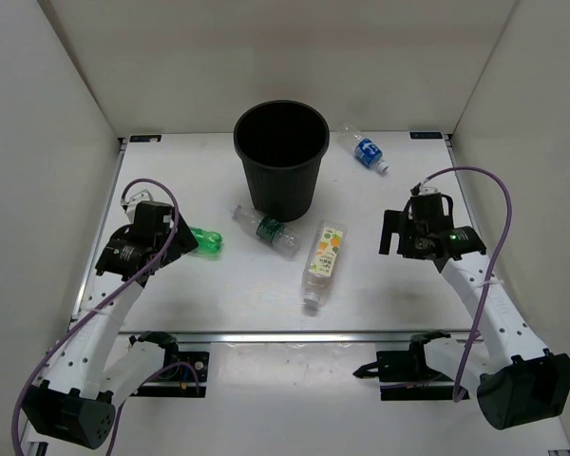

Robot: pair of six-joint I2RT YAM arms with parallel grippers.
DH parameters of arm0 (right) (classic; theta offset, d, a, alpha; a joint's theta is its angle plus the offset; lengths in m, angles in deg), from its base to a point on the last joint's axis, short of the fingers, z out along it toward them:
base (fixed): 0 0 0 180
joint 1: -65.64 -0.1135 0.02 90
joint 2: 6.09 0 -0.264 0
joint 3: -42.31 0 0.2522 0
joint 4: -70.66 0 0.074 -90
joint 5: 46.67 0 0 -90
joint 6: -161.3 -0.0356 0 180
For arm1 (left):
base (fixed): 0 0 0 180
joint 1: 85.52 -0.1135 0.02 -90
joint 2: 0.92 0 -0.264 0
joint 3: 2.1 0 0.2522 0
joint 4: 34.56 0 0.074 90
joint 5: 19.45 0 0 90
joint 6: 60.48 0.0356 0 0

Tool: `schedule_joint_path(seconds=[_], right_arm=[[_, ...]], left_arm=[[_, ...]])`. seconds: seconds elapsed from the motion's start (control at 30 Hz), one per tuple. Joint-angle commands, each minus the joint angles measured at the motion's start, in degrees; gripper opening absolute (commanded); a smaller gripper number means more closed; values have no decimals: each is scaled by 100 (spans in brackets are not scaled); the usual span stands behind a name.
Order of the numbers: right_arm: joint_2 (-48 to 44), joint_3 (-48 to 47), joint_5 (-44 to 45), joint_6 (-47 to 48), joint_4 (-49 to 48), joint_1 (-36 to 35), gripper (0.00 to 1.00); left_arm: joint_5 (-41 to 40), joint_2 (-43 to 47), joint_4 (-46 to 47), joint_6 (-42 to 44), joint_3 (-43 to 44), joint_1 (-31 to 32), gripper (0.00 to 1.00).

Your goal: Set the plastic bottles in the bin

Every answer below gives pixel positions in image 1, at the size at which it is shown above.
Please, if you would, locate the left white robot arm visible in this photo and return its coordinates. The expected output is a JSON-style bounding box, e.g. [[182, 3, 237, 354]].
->
[[11, 190, 199, 449]]

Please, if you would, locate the blue table sticker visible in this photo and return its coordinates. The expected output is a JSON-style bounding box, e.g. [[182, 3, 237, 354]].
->
[[409, 131, 443, 140], [128, 135, 162, 143]]

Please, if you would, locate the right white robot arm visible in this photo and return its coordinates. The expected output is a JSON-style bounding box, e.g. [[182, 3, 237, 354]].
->
[[379, 193, 570, 429]]

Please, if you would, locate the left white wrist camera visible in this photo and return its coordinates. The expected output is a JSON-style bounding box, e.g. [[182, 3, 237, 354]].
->
[[121, 188, 154, 210]]

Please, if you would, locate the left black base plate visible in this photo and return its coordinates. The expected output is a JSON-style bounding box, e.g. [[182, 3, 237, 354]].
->
[[134, 350, 210, 399]]

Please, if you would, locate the clear bottle green label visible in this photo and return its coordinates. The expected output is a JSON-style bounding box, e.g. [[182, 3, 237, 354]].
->
[[233, 205, 300, 258]]

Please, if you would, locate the black plastic waste bin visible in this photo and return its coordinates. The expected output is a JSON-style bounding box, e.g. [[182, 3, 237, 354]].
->
[[233, 100, 330, 222]]

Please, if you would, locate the right blue table sticker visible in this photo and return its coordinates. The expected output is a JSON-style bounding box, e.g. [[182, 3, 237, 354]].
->
[[409, 131, 443, 140]]

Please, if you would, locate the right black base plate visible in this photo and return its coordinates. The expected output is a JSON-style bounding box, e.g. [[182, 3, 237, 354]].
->
[[352, 351, 453, 402]]

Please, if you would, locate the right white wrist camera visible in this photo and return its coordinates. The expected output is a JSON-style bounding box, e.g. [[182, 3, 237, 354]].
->
[[410, 182, 441, 198]]

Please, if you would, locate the clear bottle orange label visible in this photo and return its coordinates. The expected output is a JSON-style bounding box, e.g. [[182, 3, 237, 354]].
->
[[301, 220, 347, 309]]

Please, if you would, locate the clear bottle blue label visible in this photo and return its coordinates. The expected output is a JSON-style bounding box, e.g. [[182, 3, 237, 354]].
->
[[338, 123, 389, 175]]

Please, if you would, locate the left blue table sticker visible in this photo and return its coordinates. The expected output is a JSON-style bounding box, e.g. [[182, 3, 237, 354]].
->
[[128, 135, 162, 143]]

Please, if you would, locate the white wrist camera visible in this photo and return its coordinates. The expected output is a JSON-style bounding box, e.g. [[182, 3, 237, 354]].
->
[[121, 188, 154, 210], [410, 182, 441, 198]]

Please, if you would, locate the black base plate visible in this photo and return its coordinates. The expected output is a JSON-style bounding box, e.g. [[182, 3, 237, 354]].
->
[[352, 351, 453, 402], [134, 350, 210, 399]]

